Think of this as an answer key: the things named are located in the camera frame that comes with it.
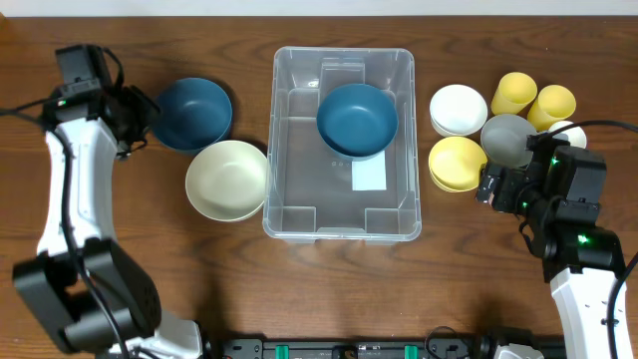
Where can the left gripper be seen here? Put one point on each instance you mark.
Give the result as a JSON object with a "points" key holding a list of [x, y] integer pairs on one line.
{"points": [[149, 108]]}

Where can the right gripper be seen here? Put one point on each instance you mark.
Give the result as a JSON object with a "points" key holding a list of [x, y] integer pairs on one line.
{"points": [[513, 178]]}

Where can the cream beige bowl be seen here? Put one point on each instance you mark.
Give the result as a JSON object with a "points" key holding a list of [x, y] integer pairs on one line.
{"points": [[227, 181]]}

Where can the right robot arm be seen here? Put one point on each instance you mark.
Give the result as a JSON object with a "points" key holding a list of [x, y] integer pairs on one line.
{"points": [[557, 197]]}

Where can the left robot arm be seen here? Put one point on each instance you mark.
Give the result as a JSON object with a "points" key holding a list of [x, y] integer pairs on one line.
{"points": [[82, 287]]}

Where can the clear plastic storage container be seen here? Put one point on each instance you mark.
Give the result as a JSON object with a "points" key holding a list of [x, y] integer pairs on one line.
{"points": [[309, 192]]}

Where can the grey small bowl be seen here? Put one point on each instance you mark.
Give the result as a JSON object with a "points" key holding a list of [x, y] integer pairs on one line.
{"points": [[504, 137]]}

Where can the yellow small bowl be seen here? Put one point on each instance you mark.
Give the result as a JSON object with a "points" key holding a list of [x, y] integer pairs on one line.
{"points": [[455, 164]]}

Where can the white small bowl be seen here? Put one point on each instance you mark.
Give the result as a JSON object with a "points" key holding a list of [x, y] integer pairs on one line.
{"points": [[457, 110]]}

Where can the cream white cup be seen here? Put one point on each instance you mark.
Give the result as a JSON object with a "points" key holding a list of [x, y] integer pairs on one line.
{"points": [[576, 136]]}

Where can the yellow cup far left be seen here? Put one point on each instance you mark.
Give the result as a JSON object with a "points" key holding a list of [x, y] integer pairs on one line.
{"points": [[514, 92]]}

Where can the yellow cup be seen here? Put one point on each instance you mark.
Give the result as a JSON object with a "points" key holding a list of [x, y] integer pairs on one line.
{"points": [[514, 92], [554, 103]]}

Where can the yellow cup far right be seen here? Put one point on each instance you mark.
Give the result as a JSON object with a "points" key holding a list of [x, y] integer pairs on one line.
{"points": [[554, 103]]}

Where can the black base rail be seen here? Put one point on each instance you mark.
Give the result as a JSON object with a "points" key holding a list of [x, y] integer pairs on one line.
{"points": [[442, 342]]}

